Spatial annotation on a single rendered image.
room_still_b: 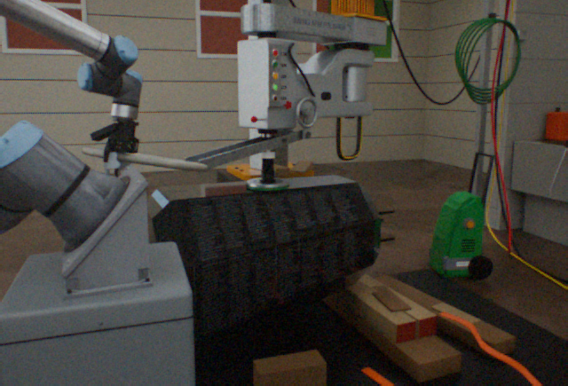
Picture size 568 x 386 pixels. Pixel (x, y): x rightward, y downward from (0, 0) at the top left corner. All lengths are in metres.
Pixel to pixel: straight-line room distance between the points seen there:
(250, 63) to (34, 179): 1.39
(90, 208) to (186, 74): 7.19
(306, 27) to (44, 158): 1.58
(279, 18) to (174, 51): 6.06
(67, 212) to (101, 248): 0.12
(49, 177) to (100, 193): 0.11
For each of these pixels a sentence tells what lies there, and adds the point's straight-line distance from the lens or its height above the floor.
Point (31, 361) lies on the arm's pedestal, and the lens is 1.17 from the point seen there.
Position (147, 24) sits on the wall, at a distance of 8.30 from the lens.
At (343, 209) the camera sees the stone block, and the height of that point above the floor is 0.71.
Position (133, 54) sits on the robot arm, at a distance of 1.62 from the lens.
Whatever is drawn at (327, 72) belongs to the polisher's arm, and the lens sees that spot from 2.56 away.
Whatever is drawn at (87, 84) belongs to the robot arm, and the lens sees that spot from 1.69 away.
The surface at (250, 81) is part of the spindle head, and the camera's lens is 2.32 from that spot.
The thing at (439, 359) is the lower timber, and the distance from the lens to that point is 2.42.
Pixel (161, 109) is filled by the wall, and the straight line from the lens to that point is 8.24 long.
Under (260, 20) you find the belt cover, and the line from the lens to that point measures 2.28.
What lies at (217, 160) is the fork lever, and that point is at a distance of 2.12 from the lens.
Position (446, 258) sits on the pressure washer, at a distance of 3.58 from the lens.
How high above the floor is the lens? 1.28
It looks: 9 degrees down
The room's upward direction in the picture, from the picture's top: straight up
